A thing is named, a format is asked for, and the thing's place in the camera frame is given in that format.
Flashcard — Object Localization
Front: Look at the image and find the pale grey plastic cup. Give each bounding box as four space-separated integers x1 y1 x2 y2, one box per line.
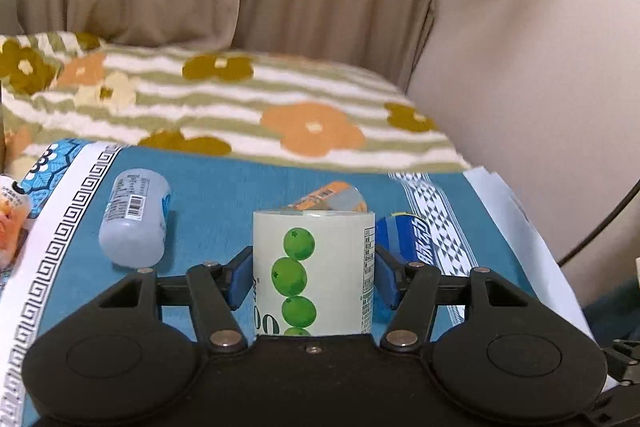
99 168 171 269

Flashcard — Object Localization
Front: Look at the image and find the orange labelled clear cup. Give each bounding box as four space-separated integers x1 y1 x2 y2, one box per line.
288 181 368 212

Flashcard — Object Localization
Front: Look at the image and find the white paper sheet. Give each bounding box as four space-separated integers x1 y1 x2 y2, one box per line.
462 164 597 343

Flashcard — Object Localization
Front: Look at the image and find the floral striped bed blanket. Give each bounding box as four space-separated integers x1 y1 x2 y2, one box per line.
1 31 468 178

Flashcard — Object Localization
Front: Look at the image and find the teal patterned cloth mat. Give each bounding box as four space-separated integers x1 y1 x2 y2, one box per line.
0 136 594 427

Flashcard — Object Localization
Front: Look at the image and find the blue transparent cup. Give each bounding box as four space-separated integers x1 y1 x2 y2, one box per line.
373 211 432 324

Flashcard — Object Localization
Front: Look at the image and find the black cable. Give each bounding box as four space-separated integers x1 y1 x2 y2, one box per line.
556 178 640 267

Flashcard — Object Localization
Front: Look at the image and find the green dotted white cup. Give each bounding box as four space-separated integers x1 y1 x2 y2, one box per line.
253 209 375 337

